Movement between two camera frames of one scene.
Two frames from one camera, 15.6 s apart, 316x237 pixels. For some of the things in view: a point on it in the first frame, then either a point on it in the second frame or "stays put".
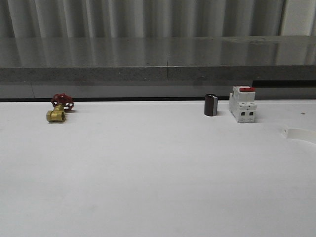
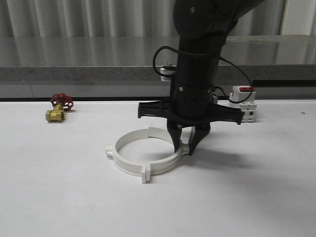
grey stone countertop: [157, 67] stays put
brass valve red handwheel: [61, 102] stays put
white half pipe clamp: [309, 136] to [154, 167]
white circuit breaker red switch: [242, 104] stays put
